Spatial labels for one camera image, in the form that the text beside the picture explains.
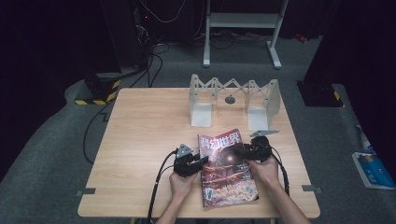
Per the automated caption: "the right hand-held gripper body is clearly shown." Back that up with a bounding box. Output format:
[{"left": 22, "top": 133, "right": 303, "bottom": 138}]
[{"left": 247, "top": 130, "right": 280, "bottom": 163}]

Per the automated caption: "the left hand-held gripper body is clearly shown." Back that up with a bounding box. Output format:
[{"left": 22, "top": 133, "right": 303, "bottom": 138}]
[{"left": 173, "top": 143, "right": 199, "bottom": 178}]

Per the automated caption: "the red cover magazine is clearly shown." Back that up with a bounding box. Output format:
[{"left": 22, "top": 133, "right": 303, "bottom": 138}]
[{"left": 197, "top": 128, "right": 260, "bottom": 208}]

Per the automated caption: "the white expandable book rack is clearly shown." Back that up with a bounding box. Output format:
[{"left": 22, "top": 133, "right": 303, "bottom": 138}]
[{"left": 188, "top": 74, "right": 282, "bottom": 133}]

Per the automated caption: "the person's right hand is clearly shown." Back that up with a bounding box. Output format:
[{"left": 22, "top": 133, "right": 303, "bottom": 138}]
[{"left": 247, "top": 155, "right": 280, "bottom": 189}]

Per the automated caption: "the person's left hand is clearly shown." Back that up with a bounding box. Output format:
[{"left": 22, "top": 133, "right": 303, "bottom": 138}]
[{"left": 168, "top": 170, "right": 200, "bottom": 201}]

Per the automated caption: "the grey tape marker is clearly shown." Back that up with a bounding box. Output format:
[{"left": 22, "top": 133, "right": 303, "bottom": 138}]
[
  {"left": 76, "top": 188, "right": 97, "bottom": 197},
  {"left": 302, "top": 184, "right": 322, "bottom": 194}
]

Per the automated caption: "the black box on floor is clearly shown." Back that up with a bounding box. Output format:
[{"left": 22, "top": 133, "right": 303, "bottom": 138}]
[{"left": 296, "top": 80, "right": 345, "bottom": 108}]

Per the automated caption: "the black yellow striped box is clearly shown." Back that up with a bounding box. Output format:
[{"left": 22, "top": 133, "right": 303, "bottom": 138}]
[{"left": 74, "top": 73, "right": 121, "bottom": 105}]

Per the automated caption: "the blue book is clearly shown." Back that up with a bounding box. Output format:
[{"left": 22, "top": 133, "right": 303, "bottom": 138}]
[{"left": 351, "top": 151, "right": 396, "bottom": 190}]

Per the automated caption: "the white metal stand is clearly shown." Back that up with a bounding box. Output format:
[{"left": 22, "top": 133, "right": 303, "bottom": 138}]
[{"left": 203, "top": 0, "right": 290, "bottom": 70}]

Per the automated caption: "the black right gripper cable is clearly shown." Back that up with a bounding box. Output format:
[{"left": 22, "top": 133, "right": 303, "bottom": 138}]
[{"left": 270, "top": 147, "right": 291, "bottom": 198}]

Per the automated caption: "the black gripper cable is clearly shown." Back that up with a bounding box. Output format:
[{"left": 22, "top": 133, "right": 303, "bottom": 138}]
[
  {"left": 147, "top": 149, "right": 179, "bottom": 224},
  {"left": 270, "top": 147, "right": 291, "bottom": 198}
]

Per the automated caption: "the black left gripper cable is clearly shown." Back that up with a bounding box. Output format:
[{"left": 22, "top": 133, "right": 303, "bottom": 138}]
[{"left": 147, "top": 149, "right": 179, "bottom": 224}]

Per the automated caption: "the black floor cable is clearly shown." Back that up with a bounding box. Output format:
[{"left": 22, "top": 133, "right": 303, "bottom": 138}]
[{"left": 81, "top": 43, "right": 172, "bottom": 165}]

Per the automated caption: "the white hanging cable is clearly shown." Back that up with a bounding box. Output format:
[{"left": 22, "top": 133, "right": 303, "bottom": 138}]
[{"left": 139, "top": 0, "right": 187, "bottom": 24}]

